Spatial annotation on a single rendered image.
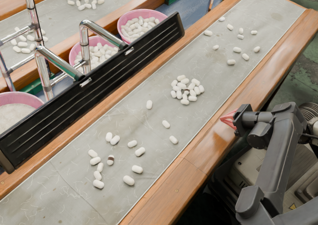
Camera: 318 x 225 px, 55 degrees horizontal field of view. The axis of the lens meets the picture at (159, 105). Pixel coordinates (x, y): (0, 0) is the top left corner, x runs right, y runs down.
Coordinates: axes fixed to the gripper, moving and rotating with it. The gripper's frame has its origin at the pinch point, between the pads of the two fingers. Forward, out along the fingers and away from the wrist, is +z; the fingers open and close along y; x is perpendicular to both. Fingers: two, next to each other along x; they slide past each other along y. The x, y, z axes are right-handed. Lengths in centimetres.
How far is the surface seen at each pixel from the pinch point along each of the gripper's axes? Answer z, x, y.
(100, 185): 16.6, -5.8, 42.4
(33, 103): 48, -31, 35
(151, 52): 0.8, -34.1, 15.4
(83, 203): 18, -4, 49
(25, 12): 81, -60, 4
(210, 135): 3.7, 3.6, 4.9
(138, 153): 15.3, -5.0, 26.6
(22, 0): 84, -65, 2
